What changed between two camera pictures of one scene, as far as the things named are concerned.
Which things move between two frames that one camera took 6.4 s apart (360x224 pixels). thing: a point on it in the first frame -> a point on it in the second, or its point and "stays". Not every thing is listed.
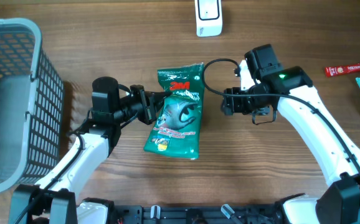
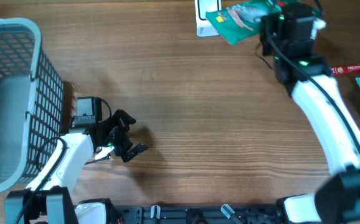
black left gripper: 150,99 -> 119,117
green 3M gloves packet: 177,129 -> 242,22
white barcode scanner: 208,18 stays
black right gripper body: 245,104 -> 267,26
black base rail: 260,213 stays
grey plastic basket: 22,106 stays
